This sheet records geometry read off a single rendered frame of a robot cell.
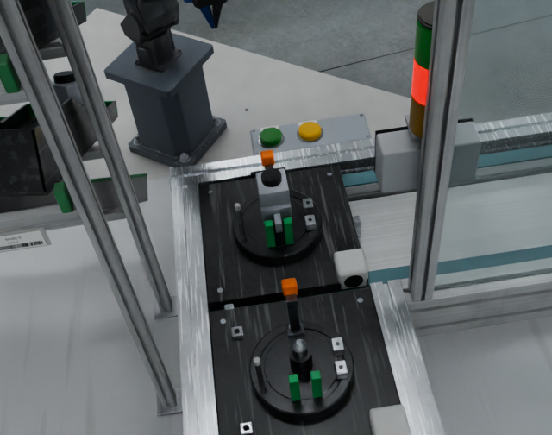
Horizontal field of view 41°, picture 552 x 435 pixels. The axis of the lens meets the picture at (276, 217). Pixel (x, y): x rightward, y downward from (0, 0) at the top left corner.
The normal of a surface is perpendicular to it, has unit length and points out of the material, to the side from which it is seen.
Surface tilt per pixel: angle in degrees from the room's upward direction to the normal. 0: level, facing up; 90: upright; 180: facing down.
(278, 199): 90
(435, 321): 90
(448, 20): 90
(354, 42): 0
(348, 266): 0
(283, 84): 0
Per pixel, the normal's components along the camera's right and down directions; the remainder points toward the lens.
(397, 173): 0.13, 0.75
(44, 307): -0.08, -0.64
